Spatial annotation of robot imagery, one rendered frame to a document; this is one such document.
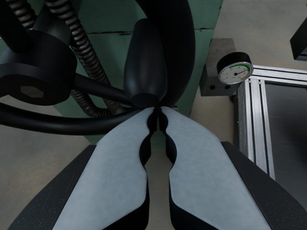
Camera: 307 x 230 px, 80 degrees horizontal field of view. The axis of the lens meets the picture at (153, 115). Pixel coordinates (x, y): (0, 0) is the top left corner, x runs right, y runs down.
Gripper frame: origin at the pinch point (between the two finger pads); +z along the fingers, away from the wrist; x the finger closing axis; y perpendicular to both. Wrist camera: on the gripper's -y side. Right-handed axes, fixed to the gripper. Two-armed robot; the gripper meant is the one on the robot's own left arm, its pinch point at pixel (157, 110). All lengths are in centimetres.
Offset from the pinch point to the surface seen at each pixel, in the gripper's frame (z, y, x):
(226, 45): 36.4, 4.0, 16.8
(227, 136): 68, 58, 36
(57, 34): 9.2, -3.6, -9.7
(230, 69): 23.4, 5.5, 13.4
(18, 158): 59, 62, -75
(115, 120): 11.9, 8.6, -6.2
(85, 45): 13.1, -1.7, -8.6
